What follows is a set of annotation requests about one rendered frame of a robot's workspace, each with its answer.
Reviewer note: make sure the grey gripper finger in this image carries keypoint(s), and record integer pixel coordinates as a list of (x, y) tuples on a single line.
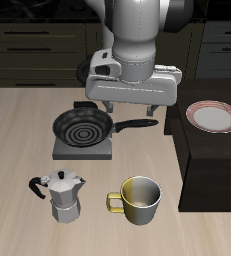
[(152, 110), (108, 106)]

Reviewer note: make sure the dark grey kitchen cupboard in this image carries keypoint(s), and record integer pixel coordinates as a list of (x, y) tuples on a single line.
[(220, 50)]

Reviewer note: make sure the silver moka pot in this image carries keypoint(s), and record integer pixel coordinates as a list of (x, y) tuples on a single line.
[(64, 196)]

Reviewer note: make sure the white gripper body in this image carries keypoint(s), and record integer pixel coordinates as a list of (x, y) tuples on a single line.
[(133, 91)]

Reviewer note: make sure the white plate with red rim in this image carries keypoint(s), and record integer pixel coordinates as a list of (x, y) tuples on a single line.
[(214, 117)]

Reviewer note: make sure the dark wooden cabinet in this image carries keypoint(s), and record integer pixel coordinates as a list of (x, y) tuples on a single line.
[(207, 166)]

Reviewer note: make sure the black kitchen counter top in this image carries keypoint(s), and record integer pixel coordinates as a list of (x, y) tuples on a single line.
[(37, 10)]

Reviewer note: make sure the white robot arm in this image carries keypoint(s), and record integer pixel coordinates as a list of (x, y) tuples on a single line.
[(133, 30)]

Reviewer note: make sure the yellow and silver mug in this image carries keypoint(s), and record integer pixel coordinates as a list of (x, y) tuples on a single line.
[(141, 201)]

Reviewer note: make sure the dark grey stove plate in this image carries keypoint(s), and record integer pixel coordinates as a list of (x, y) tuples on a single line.
[(82, 152)]

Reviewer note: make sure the black frying pan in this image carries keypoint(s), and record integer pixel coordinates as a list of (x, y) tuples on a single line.
[(83, 128)]

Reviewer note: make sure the dark olive kitchen cupboard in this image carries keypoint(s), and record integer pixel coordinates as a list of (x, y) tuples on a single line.
[(37, 53)]

